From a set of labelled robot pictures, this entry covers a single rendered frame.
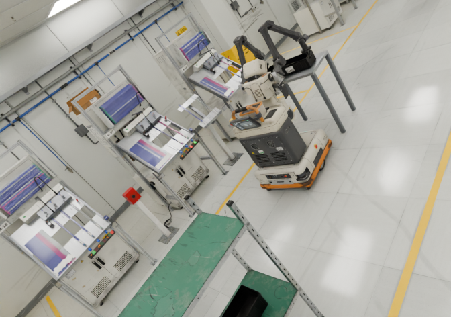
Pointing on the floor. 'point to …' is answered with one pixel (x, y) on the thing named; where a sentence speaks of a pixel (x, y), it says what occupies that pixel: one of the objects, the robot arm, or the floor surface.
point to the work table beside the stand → (320, 86)
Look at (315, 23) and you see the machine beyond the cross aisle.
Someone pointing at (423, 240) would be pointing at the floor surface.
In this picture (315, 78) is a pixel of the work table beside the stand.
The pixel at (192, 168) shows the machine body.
